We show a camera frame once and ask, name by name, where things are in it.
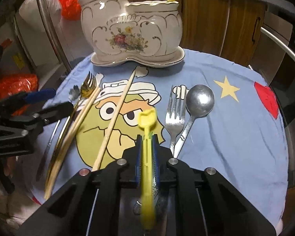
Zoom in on gold fork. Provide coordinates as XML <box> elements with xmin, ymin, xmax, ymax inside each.
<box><xmin>44</xmin><ymin>71</ymin><xmax>98</xmax><ymax>190</ymax></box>

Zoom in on wooden kitchen cabinets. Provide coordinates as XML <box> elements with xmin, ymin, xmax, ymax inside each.
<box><xmin>125</xmin><ymin>0</ymin><xmax>269</xmax><ymax>67</ymax></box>

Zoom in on red bag lower left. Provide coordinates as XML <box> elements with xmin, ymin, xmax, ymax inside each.
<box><xmin>0</xmin><ymin>73</ymin><xmax>39</xmax><ymax>116</ymax></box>

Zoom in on pale chopstick pair left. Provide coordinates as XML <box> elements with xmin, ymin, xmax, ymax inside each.
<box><xmin>44</xmin><ymin>86</ymin><xmax>100</xmax><ymax>200</ymax></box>

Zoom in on silver fork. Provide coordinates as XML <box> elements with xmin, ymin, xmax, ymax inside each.
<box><xmin>165</xmin><ymin>85</ymin><xmax>187</xmax><ymax>155</ymax></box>

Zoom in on long wooden chopstick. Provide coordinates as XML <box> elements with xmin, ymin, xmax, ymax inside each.
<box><xmin>91</xmin><ymin>69</ymin><xmax>136</xmax><ymax>171</ymax></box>

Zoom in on small silver spoon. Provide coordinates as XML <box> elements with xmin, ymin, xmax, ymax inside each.
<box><xmin>35</xmin><ymin>85</ymin><xmax>80</xmax><ymax>182</ymax></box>

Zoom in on silver round spoon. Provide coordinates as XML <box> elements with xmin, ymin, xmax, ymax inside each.
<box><xmin>174</xmin><ymin>84</ymin><xmax>215</xmax><ymax>158</ymax></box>

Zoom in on blue cartoon cloth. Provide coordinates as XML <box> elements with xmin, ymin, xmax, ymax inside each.
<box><xmin>46</xmin><ymin>50</ymin><xmax>288</xmax><ymax>225</ymax></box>

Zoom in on curved chrome rack pole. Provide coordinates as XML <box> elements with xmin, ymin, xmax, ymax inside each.
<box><xmin>36</xmin><ymin>0</ymin><xmax>72</xmax><ymax>73</ymax></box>

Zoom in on white floral ceramic utensil holder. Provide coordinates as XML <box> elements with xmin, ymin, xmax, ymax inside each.
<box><xmin>78</xmin><ymin>0</ymin><xmax>185</xmax><ymax>68</ymax></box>

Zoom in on oven with steel handle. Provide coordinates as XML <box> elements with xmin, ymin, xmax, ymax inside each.
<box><xmin>250</xmin><ymin>12</ymin><xmax>295</xmax><ymax>187</ymax></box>

